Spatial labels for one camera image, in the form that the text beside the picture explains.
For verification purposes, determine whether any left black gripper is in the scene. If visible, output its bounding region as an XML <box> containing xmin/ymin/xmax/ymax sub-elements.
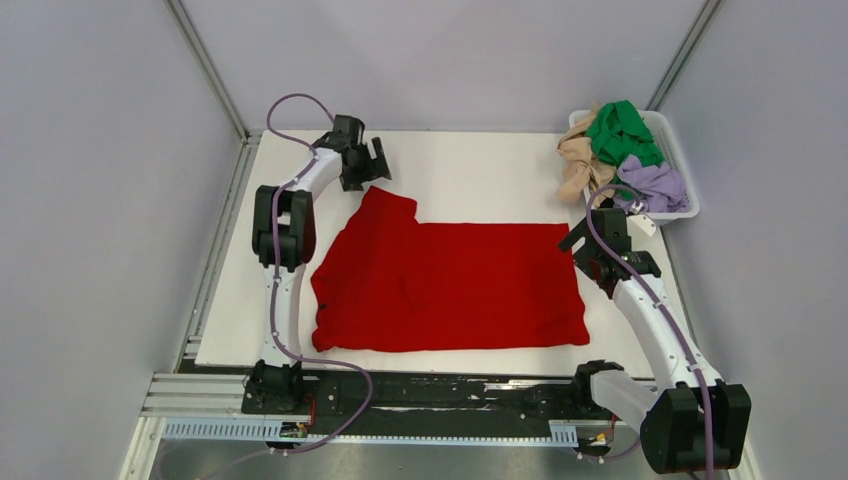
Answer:
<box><xmin>342</xmin><ymin>139</ymin><xmax>393</xmax><ymax>194</ymax></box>

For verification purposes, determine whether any red t shirt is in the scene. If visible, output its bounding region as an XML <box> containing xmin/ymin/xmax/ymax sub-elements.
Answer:
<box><xmin>311</xmin><ymin>187</ymin><xmax>590</xmax><ymax>353</ymax></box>

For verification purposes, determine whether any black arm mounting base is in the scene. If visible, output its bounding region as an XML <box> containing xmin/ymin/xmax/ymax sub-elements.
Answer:
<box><xmin>220</xmin><ymin>368</ymin><xmax>618</xmax><ymax>437</ymax></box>

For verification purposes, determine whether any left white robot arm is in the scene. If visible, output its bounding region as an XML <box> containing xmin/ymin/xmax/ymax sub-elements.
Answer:
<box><xmin>242</xmin><ymin>115</ymin><xmax>391</xmax><ymax>415</ymax></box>

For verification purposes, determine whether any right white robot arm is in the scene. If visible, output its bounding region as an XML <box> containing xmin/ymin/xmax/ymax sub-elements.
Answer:
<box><xmin>559</xmin><ymin>208</ymin><xmax>752</xmax><ymax>476</ymax></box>

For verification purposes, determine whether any beige t shirt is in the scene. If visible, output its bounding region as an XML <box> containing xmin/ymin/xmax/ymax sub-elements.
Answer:
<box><xmin>556</xmin><ymin>102</ymin><xmax>617</xmax><ymax>205</ymax></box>

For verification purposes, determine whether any lilac t shirt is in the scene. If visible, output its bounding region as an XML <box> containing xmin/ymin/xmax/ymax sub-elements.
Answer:
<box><xmin>617</xmin><ymin>155</ymin><xmax>689</xmax><ymax>213</ymax></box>

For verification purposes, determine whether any green t shirt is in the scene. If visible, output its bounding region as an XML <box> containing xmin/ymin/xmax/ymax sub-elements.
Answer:
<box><xmin>586</xmin><ymin>100</ymin><xmax>665</xmax><ymax>198</ymax></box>

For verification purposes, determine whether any white laundry basket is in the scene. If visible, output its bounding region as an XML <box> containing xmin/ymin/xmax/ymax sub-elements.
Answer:
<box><xmin>556</xmin><ymin>101</ymin><xmax>699</xmax><ymax>224</ymax></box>

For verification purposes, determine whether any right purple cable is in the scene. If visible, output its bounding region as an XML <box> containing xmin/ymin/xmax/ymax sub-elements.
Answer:
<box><xmin>576</xmin><ymin>184</ymin><xmax>717</xmax><ymax>480</ymax></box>

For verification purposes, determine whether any purple cable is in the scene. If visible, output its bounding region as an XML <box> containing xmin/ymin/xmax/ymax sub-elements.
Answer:
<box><xmin>264</xmin><ymin>92</ymin><xmax>376</xmax><ymax>458</ymax></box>
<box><xmin>576</xmin><ymin>184</ymin><xmax>717</xmax><ymax>480</ymax></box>

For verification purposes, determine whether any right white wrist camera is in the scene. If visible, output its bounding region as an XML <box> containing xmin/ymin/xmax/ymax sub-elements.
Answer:
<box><xmin>627</xmin><ymin>214</ymin><xmax>658</xmax><ymax>242</ymax></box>

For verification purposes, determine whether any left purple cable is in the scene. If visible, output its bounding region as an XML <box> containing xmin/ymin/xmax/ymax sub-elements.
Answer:
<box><xmin>264</xmin><ymin>92</ymin><xmax>376</xmax><ymax>458</ymax></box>

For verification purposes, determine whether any grey slotted cable duct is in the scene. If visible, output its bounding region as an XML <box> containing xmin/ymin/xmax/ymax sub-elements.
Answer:
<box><xmin>161</xmin><ymin>418</ymin><xmax>579</xmax><ymax>449</ymax></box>

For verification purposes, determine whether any aluminium frame rail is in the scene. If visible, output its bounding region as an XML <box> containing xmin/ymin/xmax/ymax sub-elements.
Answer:
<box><xmin>119</xmin><ymin>372</ymin><xmax>763</xmax><ymax>480</ymax></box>

